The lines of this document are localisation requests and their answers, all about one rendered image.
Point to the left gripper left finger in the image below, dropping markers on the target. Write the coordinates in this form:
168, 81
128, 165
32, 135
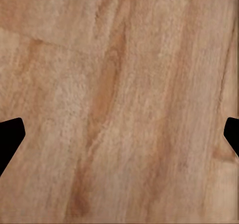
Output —
12, 133

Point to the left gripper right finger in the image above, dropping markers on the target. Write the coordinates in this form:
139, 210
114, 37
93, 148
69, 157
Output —
231, 133

